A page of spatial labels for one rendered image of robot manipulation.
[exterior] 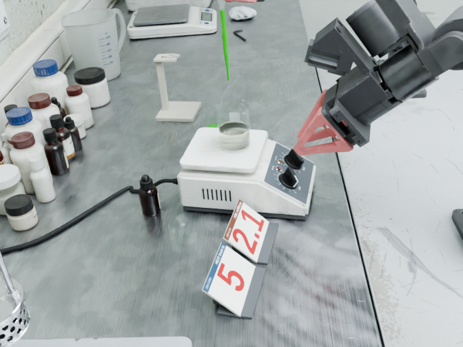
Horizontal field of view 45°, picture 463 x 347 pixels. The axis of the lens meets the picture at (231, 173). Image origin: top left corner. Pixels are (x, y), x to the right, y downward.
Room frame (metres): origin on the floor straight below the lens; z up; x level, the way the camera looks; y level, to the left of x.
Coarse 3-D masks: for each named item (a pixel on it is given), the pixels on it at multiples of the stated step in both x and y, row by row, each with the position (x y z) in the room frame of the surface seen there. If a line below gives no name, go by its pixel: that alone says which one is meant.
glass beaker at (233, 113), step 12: (228, 96) 0.78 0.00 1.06; (240, 96) 0.78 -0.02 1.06; (216, 108) 0.76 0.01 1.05; (228, 108) 0.78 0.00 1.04; (240, 108) 0.77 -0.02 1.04; (228, 120) 0.73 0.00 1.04; (240, 120) 0.73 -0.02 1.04; (228, 132) 0.73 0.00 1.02; (240, 132) 0.73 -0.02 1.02; (228, 144) 0.73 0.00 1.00; (240, 144) 0.73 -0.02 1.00
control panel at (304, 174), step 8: (280, 152) 0.77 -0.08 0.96; (288, 152) 0.78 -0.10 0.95; (272, 160) 0.74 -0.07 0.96; (272, 168) 0.72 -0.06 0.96; (304, 168) 0.75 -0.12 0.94; (312, 168) 0.76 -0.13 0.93; (272, 176) 0.70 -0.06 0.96; (304, 176) 0.73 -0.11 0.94; (272, 184) 0.68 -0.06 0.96; (280, 184) 0.69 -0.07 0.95; (304, 184) 0.71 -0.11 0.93; (288, 192) 0.68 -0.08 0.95; (296, 192) 0.68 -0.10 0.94; (304, 192) 0.69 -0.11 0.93; (304, 200) 0.67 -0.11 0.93
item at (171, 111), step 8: (160, 56) 1.07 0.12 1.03; (168, 56) 1.06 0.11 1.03; (176, 56) 1.07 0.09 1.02; (160, 64) 1.07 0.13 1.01; (160, 72) 1.07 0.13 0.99; (160, 80) 1.07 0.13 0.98; (160, 88) 1.07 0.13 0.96; (168, 104) 1.07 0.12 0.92; (176, 104) 1.09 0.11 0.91; (184, 104) 1.09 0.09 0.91; (192, 104) 1.09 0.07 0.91; (200, 104) 1.09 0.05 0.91; (160, 112) 1.06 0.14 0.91; (168, 112) 1.06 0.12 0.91; (176, 112) 1.05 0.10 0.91; (184, 112) 1.05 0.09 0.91; (192, 112) 1.05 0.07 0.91; (160, 120) 1.03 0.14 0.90; (168, 120) 1.03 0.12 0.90; (176, 120) 1.03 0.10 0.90; (184, 120) 1.02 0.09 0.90; (192, 120) 1.02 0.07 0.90
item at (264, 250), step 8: (272, 224) 0.65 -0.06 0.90; (264, 232) 0.64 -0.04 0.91; (272, 232) 0.64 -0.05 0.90; (264, 240) 0.62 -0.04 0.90; (272, 240) 0.62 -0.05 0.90; (232, 248) 0.60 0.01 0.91; (240, 248) 0.59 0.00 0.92; (264, 248) 0.60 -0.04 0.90; (248, 256) 0.58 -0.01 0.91; (256, 256) 0.59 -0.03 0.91; (264, 256) 0.59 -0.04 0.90
